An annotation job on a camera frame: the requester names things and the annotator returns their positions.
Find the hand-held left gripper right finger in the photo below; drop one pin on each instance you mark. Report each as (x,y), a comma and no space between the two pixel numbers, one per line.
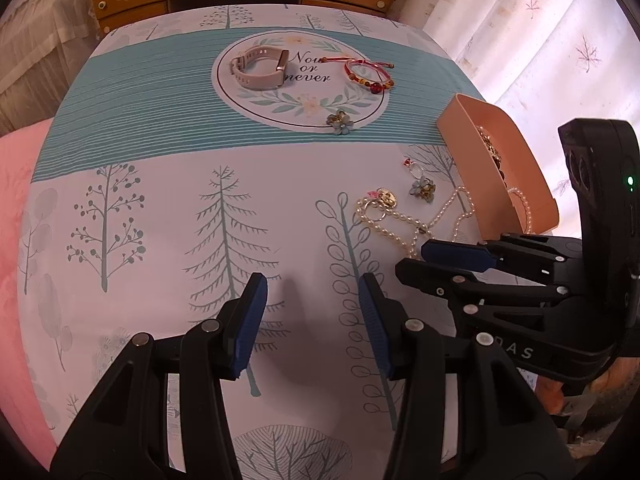
(372,320)

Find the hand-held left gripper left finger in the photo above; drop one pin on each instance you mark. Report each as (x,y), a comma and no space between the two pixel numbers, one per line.
(250,325)

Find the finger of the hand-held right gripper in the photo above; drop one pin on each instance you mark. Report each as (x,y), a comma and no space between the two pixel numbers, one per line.
(460,255)
(435,277)

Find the pink plastic tray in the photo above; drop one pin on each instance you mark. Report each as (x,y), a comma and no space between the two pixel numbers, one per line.
(520,155)

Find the brown wooden chair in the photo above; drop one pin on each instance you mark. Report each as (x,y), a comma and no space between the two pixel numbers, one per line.
(550,395)

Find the white leaf print curtain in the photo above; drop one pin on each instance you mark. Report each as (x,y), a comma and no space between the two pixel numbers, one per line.
(525,50)

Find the tree print tablecloth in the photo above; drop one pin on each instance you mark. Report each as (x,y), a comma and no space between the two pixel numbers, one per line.
(175,135)

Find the pink quilted blanket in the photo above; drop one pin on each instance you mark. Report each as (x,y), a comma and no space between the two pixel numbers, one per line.
(15,260)

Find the cream lace cloth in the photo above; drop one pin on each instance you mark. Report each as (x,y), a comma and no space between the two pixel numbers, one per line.
(40,35)

